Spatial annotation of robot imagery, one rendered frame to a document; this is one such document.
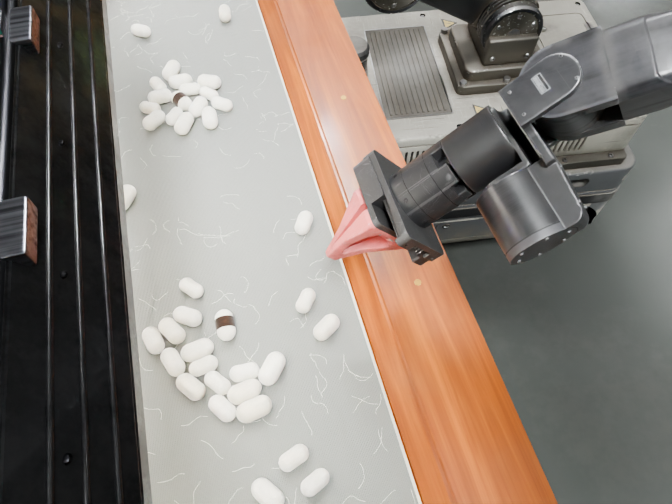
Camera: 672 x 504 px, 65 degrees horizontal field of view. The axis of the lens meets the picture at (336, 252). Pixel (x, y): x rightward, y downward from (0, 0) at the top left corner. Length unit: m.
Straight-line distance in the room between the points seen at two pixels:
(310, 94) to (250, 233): 0.24
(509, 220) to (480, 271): 1.12
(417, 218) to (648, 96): 0.19
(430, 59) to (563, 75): 0.92
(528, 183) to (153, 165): 0.53
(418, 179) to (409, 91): 0.80
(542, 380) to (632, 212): 0.64
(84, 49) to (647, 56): 0.38
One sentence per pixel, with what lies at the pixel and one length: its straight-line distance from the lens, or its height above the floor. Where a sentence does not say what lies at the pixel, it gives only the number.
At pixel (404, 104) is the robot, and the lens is 1.22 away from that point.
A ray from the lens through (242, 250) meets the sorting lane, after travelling 0.68.
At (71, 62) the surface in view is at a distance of 0.40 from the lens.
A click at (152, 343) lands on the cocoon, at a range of 0.63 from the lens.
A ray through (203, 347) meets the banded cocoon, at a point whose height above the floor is 0.76.
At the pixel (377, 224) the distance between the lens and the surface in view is 0.47.
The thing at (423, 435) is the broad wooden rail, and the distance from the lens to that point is 0.57.
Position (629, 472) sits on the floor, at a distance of 1.49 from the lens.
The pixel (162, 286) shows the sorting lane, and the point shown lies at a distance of 0.68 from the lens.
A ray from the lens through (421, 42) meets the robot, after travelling 1.38.
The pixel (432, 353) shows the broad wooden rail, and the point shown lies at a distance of 0.59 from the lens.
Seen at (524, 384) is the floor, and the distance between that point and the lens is 1.45.
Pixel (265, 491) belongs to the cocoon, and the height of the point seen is 0.76.
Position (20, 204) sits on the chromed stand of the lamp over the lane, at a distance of 0.29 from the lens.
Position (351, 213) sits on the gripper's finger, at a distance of 0.49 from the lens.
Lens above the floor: 1.31
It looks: 59 degrees down
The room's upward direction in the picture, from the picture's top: straight up
